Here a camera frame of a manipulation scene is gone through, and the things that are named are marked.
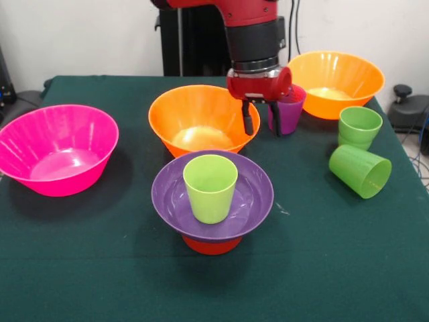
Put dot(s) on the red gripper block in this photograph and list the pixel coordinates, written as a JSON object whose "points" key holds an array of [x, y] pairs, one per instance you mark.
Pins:
{"points": [[258, 87]]}

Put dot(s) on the large orange plastic bowl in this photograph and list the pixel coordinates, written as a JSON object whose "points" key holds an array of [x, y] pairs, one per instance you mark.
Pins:
{"points": [[335, 73], [201, 110]]}

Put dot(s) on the purple plastic bowl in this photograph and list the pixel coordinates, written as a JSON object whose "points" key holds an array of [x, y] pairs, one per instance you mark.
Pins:
{"points": [[254, 194]]}

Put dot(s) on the green plastic cup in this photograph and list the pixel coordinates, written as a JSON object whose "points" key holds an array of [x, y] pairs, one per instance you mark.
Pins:
{"points": [[209, 198], [358, 171], [358, 131]]}

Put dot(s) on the small red plastic bowl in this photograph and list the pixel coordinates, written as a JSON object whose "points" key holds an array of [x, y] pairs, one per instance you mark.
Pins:
{"points": [[211, 248]]}

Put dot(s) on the large pink plastic bowl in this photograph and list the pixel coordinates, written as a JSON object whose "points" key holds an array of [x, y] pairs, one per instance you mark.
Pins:
{"points": [[57, 167]]}

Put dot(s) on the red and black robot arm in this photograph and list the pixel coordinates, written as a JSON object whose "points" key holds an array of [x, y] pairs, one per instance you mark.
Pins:
{"points": [[248, 27]]}

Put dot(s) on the purple plastic cup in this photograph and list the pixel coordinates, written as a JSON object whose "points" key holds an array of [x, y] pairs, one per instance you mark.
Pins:
{"points": [[290, 117]]}

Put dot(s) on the black knobbed stand base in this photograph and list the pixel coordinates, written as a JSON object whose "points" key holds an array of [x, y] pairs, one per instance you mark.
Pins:
{"points": [[412, 110]]}

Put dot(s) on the dark green table cloth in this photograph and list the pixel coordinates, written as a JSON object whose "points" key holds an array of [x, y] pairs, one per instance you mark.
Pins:
{"points": [[100, 268]]}

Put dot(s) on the grey round stand base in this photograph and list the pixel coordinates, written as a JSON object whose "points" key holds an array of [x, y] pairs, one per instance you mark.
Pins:
{"points": [[28, 99]]}

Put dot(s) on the black equipment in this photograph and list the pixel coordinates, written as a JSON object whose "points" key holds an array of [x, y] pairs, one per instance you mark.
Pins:
{"points": [[6, 77]]}

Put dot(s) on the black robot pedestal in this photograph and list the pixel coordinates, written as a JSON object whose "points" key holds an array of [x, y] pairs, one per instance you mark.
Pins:
{"points": [[194, 43]]}

